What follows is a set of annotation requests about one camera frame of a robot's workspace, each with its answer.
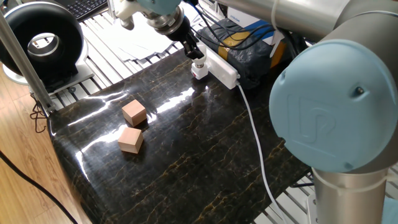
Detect silver robot mounting plate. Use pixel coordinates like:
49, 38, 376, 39
307, 194, 318, 224

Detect white power strip cable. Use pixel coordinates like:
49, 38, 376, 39
235, 82, 289, 224

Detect white paper sheets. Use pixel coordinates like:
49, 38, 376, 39
101, 9, 185, 62

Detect wooden cube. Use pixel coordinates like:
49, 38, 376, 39
121, 99, 147, 128
117, 127, 145, 155

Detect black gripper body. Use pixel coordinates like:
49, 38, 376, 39
169, 16, 197, 47

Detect black ring-shaped device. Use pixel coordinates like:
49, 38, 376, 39
0, 1, 96, 96

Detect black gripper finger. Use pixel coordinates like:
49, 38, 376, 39
182, 41, 194, 60
189, 36, 205, 60

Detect white plug-in bulb holder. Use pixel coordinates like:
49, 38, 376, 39
191, 63, 209, 80

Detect white and blue cardboard box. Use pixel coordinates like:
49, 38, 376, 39
226, 6, 285, 46

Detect black wrapped package yellow tape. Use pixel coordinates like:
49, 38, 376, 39
197, 17, 299, 90

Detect aluminium frame post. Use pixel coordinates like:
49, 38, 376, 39
106, 0, 123, 20
0, 12, 57, 115

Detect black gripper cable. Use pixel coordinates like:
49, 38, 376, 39
185, 0, 278, 51

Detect white power strip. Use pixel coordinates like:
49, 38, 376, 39
198, 42, 241, 90

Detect black floor cable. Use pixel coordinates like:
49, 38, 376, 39
0, 150, 79, 224

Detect black keyboard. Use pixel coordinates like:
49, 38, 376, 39
66, 0, 109, 22

